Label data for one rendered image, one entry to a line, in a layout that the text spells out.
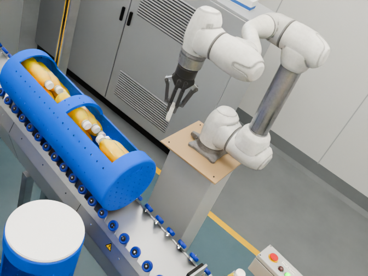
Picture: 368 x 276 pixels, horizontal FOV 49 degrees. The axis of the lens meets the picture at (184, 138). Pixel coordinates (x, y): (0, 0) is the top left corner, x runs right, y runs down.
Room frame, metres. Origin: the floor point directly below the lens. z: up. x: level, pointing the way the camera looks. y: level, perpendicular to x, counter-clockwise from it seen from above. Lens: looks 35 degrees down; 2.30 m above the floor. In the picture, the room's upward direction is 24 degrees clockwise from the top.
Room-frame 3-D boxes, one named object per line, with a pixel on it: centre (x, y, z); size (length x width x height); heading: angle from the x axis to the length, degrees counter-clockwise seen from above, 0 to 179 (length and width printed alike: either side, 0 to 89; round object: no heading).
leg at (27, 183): (1.50, 0.69, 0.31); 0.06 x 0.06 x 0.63; 59
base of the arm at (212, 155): (1.86, -0.13, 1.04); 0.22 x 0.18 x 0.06; 67
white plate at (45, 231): (0.93, 0.32, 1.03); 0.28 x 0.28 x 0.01
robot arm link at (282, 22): (1.80, -0.17, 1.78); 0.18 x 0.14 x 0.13; 154
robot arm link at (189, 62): (1.29, 0.09, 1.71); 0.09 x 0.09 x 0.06
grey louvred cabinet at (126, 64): (3.47, 0.76, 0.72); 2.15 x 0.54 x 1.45; 67
